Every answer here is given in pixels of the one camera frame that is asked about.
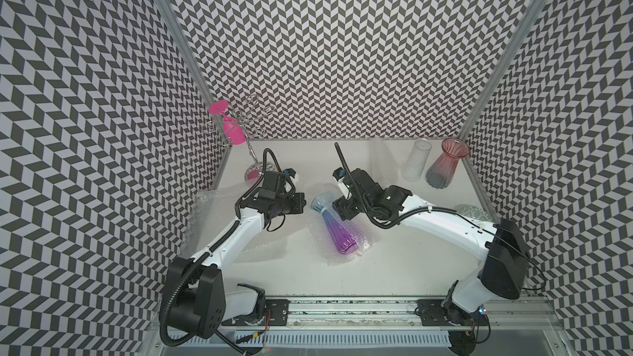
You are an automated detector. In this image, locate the pink vase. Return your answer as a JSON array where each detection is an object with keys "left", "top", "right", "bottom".
[{"left": 425, "top": 138, "right": 470, "bottom": 189}]

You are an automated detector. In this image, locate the clear glass vase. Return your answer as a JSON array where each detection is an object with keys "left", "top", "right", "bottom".
[{"left": 401, "top": 138, "right": 432, "bottom": 182}]

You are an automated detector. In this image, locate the green patterned bowl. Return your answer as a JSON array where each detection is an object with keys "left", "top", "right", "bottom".
[{"left": 455, "top": 204, "right": 494, "bottom": 222}]

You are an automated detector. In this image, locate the pink plastic wine glass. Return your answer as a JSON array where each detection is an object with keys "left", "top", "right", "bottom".
[{"left": 208, "top": 100, "right": 247, "bottom": 145}]

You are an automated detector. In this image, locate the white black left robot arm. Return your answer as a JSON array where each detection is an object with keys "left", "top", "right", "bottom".
[{"left": 158, "top": 168, "right": 306, "bottom": 347}]

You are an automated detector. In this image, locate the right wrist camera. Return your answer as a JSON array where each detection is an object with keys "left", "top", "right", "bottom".
[{"left": 332, "top": 167, "right": 346, "bottom": 181}]

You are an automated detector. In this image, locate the clear bubble wrap sheet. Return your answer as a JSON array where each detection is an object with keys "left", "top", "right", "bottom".
[{"left": 180, "top": 185, "right": 288, "bottom": 263}]

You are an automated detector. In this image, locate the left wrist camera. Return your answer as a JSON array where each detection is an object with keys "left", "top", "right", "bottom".
[{"left": 283, "top": 168, "right": 298, "bottom": 181}]

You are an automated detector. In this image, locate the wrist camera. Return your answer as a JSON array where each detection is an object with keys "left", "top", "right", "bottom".
[
  {"left": 283, "top": 168, "right": 298, "bottom": 181},
  {"left": 332, "top": 167, "right": 346, "bottom": 181}
]

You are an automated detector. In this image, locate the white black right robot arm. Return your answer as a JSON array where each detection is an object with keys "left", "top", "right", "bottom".
[{"left": 332, "top": 167, "right": 532, "bottom": 326}]

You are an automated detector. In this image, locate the blue purple vase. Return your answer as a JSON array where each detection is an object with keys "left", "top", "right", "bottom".
[{"left": 311, "top": 191, "right": 359, "bottom": 255}]

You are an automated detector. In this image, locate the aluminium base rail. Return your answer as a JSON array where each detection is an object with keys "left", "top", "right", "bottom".
[{"left": 152, "top": 296, "right": 560, "bottom": 332}]

